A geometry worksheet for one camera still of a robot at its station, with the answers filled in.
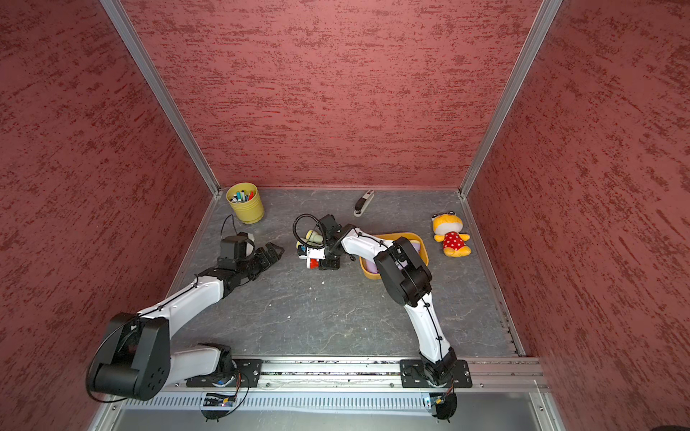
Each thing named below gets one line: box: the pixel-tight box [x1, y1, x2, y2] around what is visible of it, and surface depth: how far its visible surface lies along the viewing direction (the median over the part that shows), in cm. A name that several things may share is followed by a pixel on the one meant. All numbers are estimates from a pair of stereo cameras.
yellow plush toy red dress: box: [431, 211, 472, 258], surface depth 102 cm
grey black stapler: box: [353, 188, 375, 218], surface depth 115 cm
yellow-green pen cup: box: [226, 182, 265, 225], surface depth 105 cm
